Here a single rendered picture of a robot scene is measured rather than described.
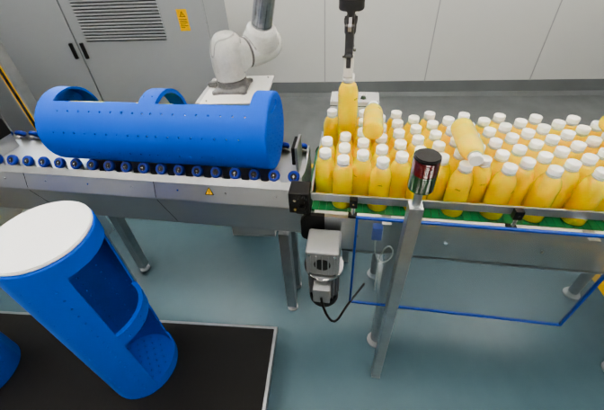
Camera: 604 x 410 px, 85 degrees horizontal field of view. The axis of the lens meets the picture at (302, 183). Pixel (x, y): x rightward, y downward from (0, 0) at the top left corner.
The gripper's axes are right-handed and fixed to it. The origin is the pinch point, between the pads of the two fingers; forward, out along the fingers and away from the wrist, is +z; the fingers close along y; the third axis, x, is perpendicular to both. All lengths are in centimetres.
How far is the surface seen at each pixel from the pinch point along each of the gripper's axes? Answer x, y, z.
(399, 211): 21, 23, 41
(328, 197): -3.4, 26.5, 34.7
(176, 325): -77, 39, 117
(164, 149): -62, 21, 24
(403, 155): 19.3, 18.7, 21.6
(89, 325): -74, 70, 58
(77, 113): -94, 18, 13
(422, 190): 21, 45, 14
